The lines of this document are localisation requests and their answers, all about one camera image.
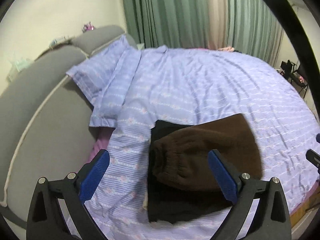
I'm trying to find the bed with lilac cover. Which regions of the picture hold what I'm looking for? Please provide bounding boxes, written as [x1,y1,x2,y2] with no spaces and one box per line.
[82,45,320,240]

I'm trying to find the brown fleece pants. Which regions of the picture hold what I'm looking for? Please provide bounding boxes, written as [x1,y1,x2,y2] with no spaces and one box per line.
[149,113,263,193]

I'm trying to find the black curved cable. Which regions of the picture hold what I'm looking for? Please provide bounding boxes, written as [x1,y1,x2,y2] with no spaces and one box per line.
[243,0,320,122]

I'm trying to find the blue striped pillow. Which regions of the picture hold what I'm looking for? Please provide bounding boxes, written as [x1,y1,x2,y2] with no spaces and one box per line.
[66,34,141,105]
[89,45,168,128]

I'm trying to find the black folding chair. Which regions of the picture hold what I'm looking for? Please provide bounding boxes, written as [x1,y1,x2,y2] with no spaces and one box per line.
[280,59,310,98]

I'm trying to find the grey padded headboard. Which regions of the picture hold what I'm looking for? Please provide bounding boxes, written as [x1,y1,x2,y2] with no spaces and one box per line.
[0,25,137,207]

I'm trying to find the pale green packet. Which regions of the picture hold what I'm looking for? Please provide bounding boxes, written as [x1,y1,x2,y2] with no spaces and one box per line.
[48,36,68,48]
[9,54,33,73]

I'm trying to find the green curtain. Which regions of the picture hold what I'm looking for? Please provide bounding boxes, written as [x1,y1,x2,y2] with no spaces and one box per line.
[120,0,213,50]
[225,0,285,68]

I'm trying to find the folded black clothes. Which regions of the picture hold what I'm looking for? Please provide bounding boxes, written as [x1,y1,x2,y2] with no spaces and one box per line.
[147,119,238,224]

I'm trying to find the beige sheer curtain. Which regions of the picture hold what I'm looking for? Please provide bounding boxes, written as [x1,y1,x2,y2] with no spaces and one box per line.
[205,0,236,51]

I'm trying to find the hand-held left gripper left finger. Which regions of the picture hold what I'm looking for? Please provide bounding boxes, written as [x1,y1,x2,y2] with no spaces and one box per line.
[26,149,110,240]

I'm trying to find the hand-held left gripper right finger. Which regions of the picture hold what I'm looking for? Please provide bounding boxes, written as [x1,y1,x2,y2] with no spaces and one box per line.
[208,149,292,240]

